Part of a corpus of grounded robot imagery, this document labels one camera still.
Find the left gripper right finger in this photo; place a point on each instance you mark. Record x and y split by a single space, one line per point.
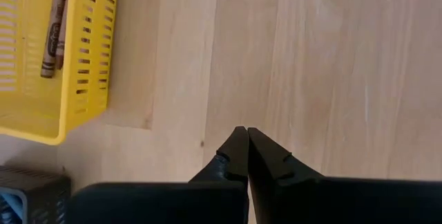
328 200

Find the black plastic basket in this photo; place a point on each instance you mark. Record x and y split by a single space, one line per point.
41 196

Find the blue crayon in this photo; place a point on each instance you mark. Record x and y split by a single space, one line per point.
10 206

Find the yellow plastic basket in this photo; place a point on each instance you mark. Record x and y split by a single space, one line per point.
86 61

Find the brown crayon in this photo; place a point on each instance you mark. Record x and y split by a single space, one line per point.
52 37
62 44

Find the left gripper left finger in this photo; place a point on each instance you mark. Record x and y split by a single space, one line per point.
155 203

